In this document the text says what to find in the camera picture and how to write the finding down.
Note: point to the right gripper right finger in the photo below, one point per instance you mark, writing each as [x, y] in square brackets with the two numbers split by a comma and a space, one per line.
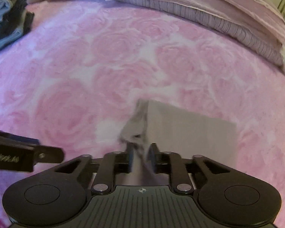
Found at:
[224, 194]

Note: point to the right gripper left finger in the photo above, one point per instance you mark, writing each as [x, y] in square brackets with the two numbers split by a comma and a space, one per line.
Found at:
[81, 191]

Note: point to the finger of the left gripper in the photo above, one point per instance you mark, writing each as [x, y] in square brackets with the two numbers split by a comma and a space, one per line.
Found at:
[19, 138]
[47, 154]

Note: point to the mauve grey tank top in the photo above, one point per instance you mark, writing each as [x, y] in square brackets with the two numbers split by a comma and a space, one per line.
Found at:
[175, 130]

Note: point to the pink rose blanket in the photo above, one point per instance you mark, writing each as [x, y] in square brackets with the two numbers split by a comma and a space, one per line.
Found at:
[74, 80]

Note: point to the pale blue folded garment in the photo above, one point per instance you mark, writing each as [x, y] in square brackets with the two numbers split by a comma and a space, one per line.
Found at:
[15, 35]

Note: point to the dark blue folded jeans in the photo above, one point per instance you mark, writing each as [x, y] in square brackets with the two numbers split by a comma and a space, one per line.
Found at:
[17, 17]

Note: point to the lilac lower pillow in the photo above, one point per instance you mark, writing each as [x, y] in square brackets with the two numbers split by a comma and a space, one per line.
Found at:
[244, 36]

